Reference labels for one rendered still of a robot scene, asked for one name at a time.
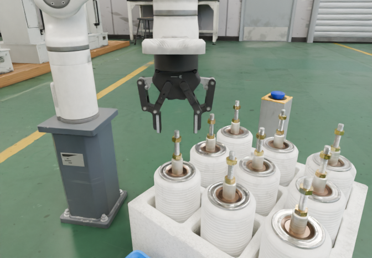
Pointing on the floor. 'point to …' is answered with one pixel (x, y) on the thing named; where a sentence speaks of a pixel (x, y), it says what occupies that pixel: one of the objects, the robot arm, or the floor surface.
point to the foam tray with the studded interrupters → (135, 215)
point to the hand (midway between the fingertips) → (177, 125)
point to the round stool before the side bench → (145, 28)
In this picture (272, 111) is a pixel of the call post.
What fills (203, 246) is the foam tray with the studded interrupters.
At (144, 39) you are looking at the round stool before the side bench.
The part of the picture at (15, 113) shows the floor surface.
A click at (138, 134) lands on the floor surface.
